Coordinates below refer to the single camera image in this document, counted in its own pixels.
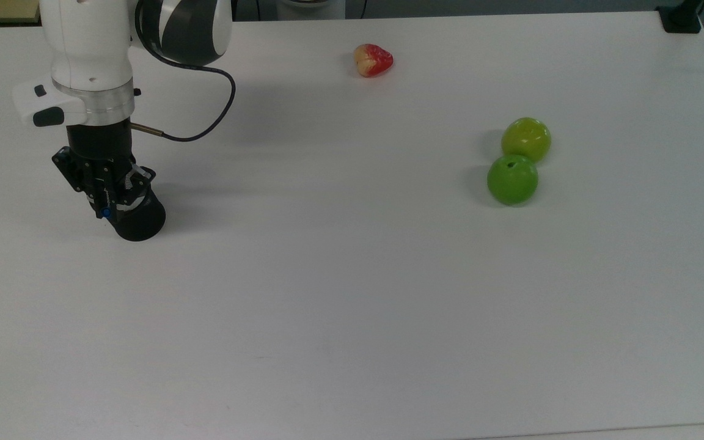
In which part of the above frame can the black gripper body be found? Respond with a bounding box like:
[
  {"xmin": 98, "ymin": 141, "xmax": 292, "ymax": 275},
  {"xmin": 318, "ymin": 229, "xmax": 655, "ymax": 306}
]
[{"xmin": 52, "ymin": 119, "xmax": 157, "ymax": 212}]

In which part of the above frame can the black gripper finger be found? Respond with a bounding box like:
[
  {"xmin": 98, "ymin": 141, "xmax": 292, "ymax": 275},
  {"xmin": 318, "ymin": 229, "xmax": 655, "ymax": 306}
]
[
  {"xmin": 116, "ymin": 174, "xmax": 152, "ymax": 212},
  {"xmin": 94, "ymin": 183, "xmax": 116, "ymax": 220}
]

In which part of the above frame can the black mesh pen cup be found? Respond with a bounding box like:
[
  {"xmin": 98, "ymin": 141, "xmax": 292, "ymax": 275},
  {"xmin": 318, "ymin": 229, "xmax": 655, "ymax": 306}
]
[{"xmin": 108, "ymin": 183, "xmax": 167, "ymax": 242}]

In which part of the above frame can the red and cream toy fruit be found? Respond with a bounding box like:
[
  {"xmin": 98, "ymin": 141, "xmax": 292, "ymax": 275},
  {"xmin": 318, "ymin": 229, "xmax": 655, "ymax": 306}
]
[{"xmin": 353, "ymin": 43, "xmax": 394, "ymax": 78}]

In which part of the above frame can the green toy apple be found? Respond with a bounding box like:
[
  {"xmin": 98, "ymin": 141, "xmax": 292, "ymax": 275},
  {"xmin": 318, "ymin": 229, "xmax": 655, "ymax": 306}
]
[{"xmin": 487, "ymin": 155, "xmax": 539, "ymax": 206}]

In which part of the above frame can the yellow-green toy apple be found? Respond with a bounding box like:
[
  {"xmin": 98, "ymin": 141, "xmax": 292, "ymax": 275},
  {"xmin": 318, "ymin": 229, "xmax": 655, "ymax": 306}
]
[{"xmin": 501, "ymin": 117, "xmax": 552, "ymax": 164}]

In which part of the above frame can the black table clamp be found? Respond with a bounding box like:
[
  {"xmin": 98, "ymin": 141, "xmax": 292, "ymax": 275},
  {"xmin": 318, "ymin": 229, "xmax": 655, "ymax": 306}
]
[{"xmin": 656, "ymin": 0, "xmax": 704, "ymax": 34}]

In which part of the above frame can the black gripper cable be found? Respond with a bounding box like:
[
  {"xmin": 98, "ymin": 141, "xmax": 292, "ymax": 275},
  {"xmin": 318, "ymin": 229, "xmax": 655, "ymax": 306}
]
[{"xmin": 130, "ymin": 12, "xmax": 237, "ymax": 143}]

